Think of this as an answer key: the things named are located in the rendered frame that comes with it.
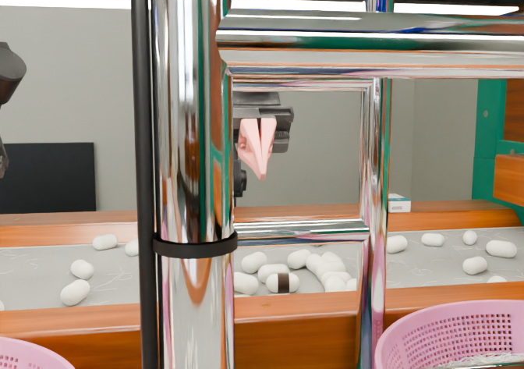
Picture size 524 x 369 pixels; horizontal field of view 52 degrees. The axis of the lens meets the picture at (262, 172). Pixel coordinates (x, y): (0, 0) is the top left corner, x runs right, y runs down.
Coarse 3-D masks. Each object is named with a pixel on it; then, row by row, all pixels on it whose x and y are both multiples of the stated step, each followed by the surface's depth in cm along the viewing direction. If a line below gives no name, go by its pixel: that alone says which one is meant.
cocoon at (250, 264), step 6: (258, 252) 65; (246, 258) 63; (252, 258) 63; (258, 258) 64; (264, 258) 65; (246, 264) 63; (252, 264) 63; (258, 264) 63; (264, 264) 65; (246, 270) 63; (252, 270) 63
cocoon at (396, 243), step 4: (392, 236) 72; (396, 236) 72; (400, 236) 73; (388, 240) 72; (392, 240) 71; (396, 240) 72; (400, 240) 72; (404, 240) 72; (388, 244) 71; (392, 244) 71; (396, 244) 71; (400, 244) 72; (404, 244) 72; (388, 248) 71; (392, 248) 71; (396, 248) 71; (400, 248) 72; (404, 248) 72; (388, 252) 72; (392, 252) 72; (396, 252) 72
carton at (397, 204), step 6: (390, 198) 88; (396, 198) 88; (402, 198) 88; (390, 204) 86; (396, 204) 86; (402, 204) 86; (408, 204) 87; (390, 210) 86; (396, 210) 86; (402, 210) 87; (408, 210) 87
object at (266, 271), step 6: (270, 264) 60; (276, 264) 60; (282, 264) 60; (264, 270) 60; (270, 270) 60; (276, 270) 60; (282, 270) 60; (288, 270) 60; (258, 276) 60; (264, 276) 59; (264, 282) 60
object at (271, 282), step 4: (272, 276) 57; (276, 276) 57; (292, 276) 57; (296, 276) 57; (268, 280) 57; (272, 280) 57; (276, 280) 57; (292, 280) 57; (296, 280) 57; (268, 284) 57; (272, 284) 56; (276, 284) 56; (292, 284) 56; (296, 284) 57; (268, 288) 57; (272, 288) 57; (276, 288) 56; (292, 288) 57; (296, 288) 57; (272, 292) 57; (276, 292) 57; (292, 292) 57
